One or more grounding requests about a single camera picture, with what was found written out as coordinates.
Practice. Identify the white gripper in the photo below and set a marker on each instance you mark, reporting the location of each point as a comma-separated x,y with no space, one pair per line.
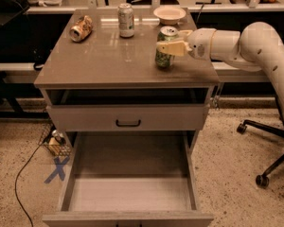
200,43

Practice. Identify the green soda can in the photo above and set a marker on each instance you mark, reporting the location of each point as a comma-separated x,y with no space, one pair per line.
166,33

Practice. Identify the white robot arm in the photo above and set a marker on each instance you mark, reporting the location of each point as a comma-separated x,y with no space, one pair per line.
257,47

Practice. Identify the white green upright can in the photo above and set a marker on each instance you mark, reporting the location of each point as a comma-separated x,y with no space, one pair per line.
125,20

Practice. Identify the grey drawer cabinet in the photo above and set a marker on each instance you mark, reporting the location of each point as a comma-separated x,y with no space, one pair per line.
107,70

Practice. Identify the closed top drawer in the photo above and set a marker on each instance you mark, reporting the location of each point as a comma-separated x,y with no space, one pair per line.
153,118

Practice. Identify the orange can lying down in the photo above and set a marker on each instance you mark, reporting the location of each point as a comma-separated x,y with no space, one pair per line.
81,29

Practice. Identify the open middle drawer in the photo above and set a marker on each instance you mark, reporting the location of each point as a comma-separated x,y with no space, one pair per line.
129,179

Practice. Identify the white bowl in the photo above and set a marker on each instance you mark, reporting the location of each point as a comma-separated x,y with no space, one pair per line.
169,16

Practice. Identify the black office chair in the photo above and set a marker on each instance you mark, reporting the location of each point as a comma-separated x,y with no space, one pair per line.
269,142

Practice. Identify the blue tape cross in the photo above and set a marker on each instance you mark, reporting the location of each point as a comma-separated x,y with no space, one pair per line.
60,163

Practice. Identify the black drawer handle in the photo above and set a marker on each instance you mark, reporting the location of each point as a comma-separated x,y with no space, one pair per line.
128,124

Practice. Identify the wire basket with items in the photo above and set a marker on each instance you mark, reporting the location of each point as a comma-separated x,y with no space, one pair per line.
54,142

